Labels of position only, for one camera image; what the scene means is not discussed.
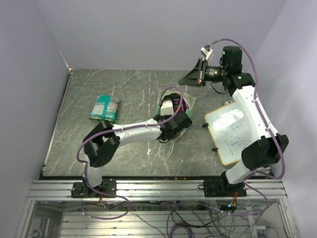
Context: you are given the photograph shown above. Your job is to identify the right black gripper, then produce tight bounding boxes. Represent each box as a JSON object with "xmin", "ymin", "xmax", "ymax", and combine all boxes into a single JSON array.
[{"xmin": 179, "ymin": 59, "xmax": 228, "ymax": 87}]

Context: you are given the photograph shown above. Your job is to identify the green printed paper bag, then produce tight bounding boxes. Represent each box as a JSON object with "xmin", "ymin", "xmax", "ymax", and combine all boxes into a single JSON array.
[{"xmin": 155, "ymin": 88, "xmax": 196, "ymax": 161}]

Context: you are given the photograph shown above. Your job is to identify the green snack packet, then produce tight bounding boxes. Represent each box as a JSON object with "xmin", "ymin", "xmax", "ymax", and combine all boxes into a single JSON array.
[{"xmin": 89, "ymin": 94, "xmax": 121, "ymax": 123}]

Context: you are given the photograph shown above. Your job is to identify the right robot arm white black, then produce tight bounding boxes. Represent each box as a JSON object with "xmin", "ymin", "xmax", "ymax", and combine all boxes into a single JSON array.
[{"xmin": 179, "ymin": 45, "xmax": 289, "ymax": 197}]

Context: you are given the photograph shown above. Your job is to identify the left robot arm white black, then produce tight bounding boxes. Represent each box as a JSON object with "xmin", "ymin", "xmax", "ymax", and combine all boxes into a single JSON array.
[{"xmin": 80, "ymin": 111, "xmax": 192, "ymax": 197}]

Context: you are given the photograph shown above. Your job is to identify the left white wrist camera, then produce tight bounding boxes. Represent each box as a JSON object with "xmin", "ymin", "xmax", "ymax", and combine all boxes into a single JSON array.
[{"xmin": 160, "ymin": 99, "xmax": 174, "ymax": 116}]

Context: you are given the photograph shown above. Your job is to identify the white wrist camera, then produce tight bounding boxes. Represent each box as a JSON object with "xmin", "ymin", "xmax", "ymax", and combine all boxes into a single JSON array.
[
  {"xmin": 200, "ymin": 45, "xmax": 213, "ymax": 62},
  {"xmin": 160, "ymin": 99, "xmax": 174, "ymax": 116}
]

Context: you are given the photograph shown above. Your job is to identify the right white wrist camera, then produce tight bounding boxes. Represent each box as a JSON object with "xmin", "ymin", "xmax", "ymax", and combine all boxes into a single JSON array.
[{"xmin": 200, "ymin": 45, "xmax": 213, "ymax": 62}]

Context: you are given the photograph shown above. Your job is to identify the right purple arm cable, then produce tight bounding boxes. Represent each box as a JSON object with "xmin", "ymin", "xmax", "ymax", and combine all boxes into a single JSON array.
[{"xmin": 209, "ymin": 38, "xmax": 285, "ymax": 216}]

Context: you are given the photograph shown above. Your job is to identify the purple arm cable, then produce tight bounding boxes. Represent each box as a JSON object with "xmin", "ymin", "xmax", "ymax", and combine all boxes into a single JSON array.
[
  {"xmin": 209, "ymin": 38, "xmax": 285, "ymax": 216},
  {"xmin": 76, "ymin": 86, "xmax": 184, "ymax": 220}
]

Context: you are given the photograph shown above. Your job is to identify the white whiteboard wooden frame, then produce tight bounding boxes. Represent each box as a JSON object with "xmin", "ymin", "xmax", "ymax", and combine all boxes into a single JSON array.
[{"xmin": 205, "ymin": 102, "xmax": 251, "ymax": 166}]

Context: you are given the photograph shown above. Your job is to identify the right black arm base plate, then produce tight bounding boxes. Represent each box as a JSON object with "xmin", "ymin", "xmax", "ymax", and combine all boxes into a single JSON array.
[{"xmin": 198, "ymin": 177, "xmax": 247, "ymax": 198}]

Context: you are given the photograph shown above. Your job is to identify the loose cables under table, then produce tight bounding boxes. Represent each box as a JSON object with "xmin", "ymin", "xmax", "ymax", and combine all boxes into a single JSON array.
[{"xmin": 81, "ymin": 189, "xmax": 273, "ymax": 238}]

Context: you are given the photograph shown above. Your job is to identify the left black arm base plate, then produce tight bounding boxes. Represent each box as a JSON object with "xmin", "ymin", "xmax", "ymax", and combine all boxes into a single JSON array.
[{"xmin": 71, "ymin": 179, "xmax": 116, "ymax": 198}]

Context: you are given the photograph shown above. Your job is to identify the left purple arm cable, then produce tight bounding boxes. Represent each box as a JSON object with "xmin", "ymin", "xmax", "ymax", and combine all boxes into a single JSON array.
[{"xmin": 76, "ymin": 86, "xmax": 184, "ymax": 220}]

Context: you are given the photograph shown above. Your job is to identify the aluminium extrusion rail frame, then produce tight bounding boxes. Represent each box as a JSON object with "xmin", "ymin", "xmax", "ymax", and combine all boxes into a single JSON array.
[{"xmin": 26, "ymin": 177, "xmax": 299, "ymax": 238}]

